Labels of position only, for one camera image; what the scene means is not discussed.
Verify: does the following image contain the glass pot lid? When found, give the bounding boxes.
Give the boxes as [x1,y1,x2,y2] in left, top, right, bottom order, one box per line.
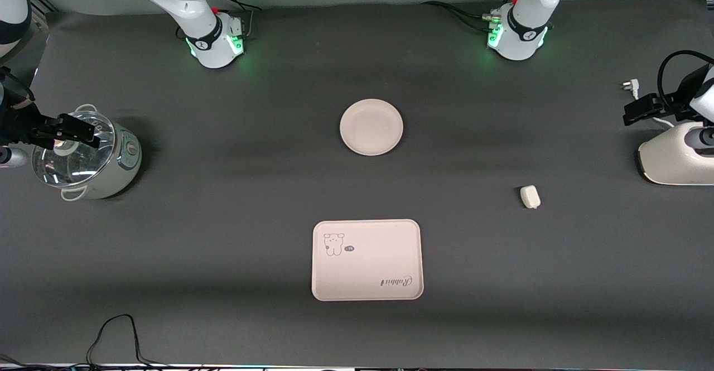
[32,110,117,187]

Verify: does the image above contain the black right arm base cables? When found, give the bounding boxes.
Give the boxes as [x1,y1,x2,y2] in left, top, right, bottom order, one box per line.
[210,0,263,40]

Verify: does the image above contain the black left arm wrist cable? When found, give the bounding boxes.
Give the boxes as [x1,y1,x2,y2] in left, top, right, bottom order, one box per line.
[657,50,714,110]

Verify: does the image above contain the thin black floor cable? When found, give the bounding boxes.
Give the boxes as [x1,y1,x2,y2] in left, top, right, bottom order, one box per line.
[0,314,204,371]

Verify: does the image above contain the black left arm base cable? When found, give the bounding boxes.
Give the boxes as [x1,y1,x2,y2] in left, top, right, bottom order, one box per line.
[420,0,500,32]

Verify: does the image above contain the white power cord with plug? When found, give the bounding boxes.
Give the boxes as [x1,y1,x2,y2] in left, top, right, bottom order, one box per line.
[621,79,677,129]

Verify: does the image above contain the pale green electric pot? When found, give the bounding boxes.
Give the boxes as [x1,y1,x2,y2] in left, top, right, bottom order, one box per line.
[32,104,143,201]

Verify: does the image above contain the round beige plate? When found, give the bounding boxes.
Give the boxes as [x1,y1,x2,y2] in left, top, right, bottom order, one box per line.
[339,99,404,156]

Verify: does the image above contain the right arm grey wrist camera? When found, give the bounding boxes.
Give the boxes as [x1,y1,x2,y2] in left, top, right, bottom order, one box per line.
[0,147,27,168]

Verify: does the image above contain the beige rectangular rabbit tray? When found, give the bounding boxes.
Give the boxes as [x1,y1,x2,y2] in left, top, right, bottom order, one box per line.
[311,219,424,302]

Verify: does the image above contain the white toaster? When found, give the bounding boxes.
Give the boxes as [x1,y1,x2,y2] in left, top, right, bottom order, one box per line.
[638,121,714,186]

